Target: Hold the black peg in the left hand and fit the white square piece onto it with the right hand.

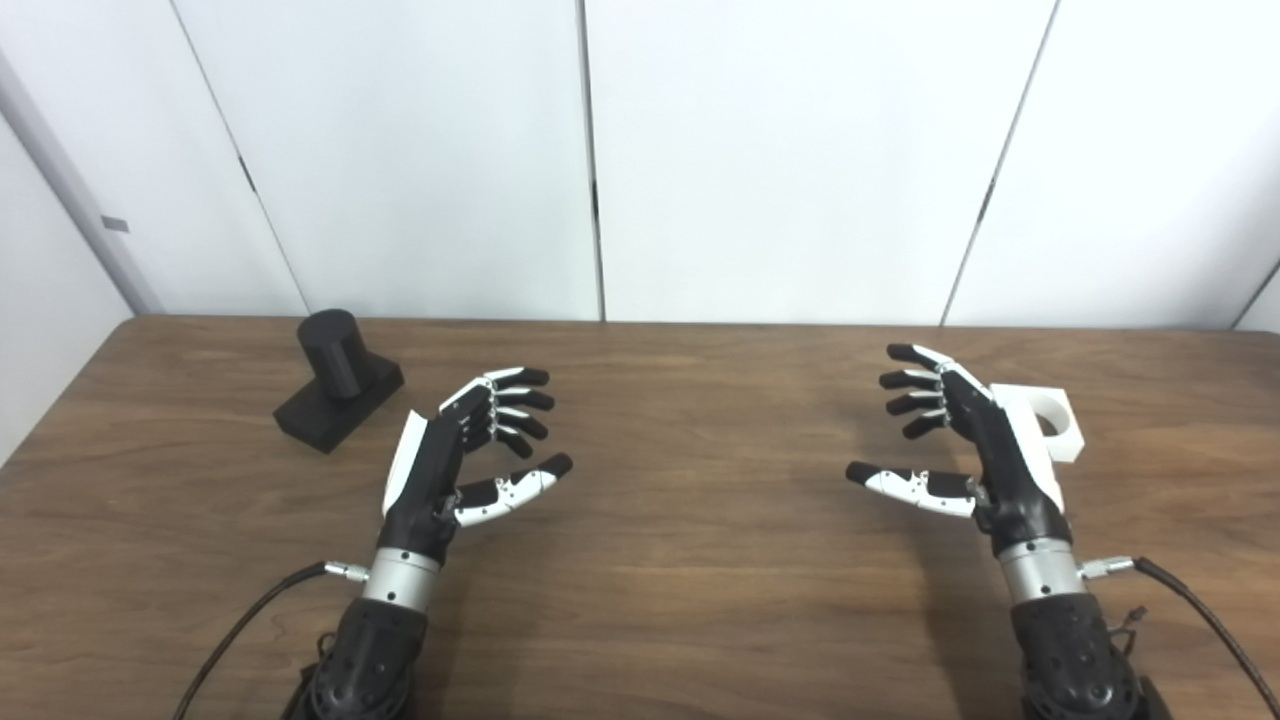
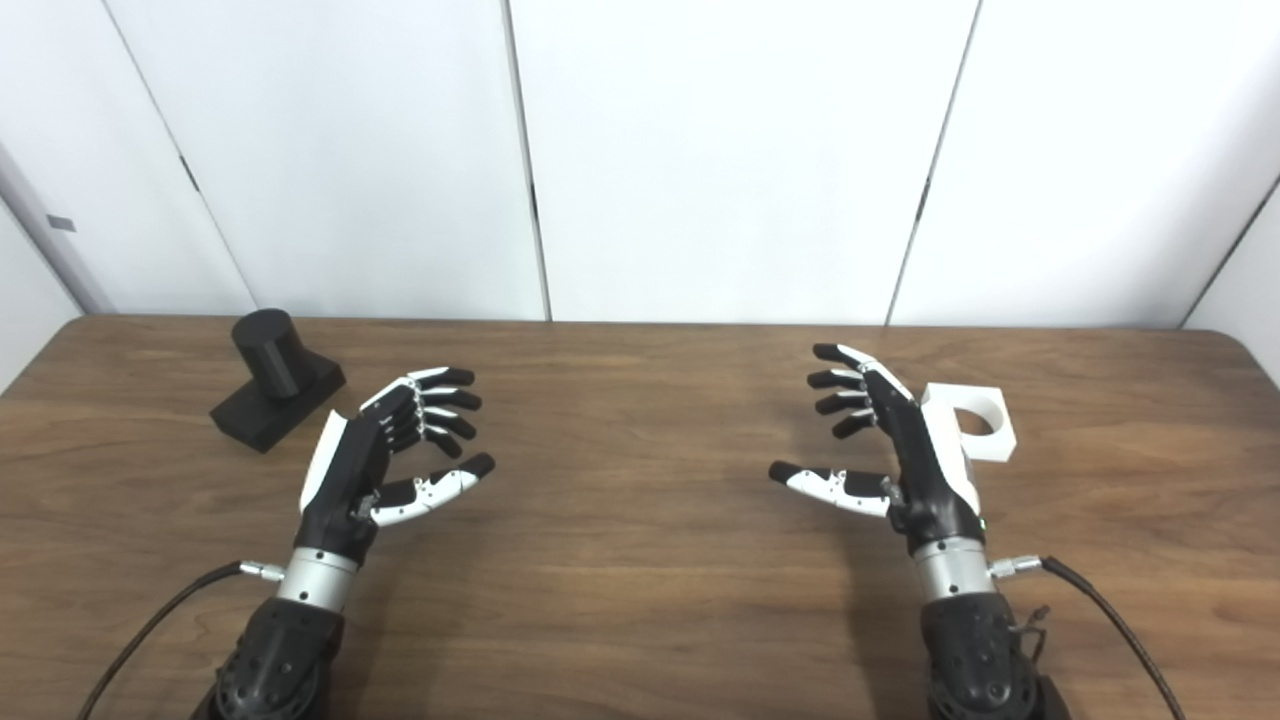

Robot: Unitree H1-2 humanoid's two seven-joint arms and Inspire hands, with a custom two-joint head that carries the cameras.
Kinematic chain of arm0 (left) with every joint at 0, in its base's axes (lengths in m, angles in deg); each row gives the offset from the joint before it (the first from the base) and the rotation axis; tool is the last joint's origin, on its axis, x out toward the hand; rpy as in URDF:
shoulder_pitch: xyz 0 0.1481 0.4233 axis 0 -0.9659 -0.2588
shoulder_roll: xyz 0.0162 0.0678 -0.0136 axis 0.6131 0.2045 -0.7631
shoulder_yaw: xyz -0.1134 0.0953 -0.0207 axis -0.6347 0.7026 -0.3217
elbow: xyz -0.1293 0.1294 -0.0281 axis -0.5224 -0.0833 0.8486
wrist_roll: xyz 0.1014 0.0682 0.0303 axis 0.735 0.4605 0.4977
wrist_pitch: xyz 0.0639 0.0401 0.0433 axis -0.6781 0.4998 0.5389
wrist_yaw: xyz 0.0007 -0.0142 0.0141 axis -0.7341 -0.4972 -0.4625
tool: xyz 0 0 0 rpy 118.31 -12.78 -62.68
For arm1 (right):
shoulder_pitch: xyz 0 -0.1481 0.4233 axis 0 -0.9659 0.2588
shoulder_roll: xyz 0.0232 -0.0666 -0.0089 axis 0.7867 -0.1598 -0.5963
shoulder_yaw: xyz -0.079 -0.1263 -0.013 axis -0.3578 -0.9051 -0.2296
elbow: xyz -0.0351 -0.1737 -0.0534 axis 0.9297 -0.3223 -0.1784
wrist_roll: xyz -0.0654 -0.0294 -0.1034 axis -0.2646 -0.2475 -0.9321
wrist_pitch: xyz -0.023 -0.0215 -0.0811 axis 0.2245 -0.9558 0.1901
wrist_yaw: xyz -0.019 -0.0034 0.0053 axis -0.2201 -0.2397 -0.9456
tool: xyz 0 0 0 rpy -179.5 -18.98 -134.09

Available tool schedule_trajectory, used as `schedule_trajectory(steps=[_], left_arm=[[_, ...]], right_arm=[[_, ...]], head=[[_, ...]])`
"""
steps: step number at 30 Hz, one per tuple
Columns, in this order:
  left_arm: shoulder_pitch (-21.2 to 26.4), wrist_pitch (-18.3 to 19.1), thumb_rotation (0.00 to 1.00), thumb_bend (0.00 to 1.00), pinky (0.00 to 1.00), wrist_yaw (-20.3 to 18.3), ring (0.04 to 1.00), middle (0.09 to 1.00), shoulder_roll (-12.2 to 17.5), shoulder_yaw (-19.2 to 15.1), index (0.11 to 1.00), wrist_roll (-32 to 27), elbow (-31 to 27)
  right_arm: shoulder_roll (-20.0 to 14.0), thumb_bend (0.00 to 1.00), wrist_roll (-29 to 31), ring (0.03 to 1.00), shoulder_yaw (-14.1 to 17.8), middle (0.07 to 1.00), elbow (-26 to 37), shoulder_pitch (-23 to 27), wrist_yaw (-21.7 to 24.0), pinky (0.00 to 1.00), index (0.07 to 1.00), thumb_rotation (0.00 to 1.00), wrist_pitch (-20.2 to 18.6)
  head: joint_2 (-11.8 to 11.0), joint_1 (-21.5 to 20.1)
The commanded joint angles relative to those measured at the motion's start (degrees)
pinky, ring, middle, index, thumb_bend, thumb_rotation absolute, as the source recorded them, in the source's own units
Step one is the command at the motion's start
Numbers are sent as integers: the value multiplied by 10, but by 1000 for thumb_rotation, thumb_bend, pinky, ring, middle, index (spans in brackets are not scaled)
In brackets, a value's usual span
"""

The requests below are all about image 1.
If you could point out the small grey tag on post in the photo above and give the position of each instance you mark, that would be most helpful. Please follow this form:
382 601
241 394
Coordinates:
115 224

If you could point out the white square piece with hole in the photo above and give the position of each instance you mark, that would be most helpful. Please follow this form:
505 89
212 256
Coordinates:
1065 440

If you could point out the grey wall corner post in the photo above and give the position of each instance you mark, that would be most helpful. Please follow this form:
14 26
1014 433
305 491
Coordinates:
90 210

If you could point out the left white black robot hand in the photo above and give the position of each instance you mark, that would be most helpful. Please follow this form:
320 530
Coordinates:
430 470

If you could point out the black peg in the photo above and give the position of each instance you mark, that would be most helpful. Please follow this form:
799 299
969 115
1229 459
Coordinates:
335 355

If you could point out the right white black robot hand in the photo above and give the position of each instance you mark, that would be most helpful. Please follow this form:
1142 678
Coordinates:
1005 470

